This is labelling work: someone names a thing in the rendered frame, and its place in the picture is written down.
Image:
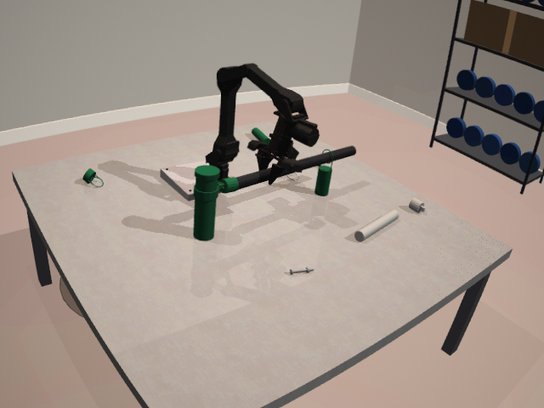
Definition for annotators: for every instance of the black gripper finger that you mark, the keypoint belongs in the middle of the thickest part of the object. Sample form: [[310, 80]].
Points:
[[276, 170], [263, 162]]

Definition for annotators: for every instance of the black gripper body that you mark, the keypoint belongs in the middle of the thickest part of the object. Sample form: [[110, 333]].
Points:
[[278, 146]]

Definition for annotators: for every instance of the dark grey bolt with nut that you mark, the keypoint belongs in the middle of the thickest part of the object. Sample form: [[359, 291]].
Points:
[[301, 270]]

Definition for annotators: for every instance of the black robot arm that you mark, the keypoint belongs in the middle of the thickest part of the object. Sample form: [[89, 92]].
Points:
[[226, 147]]

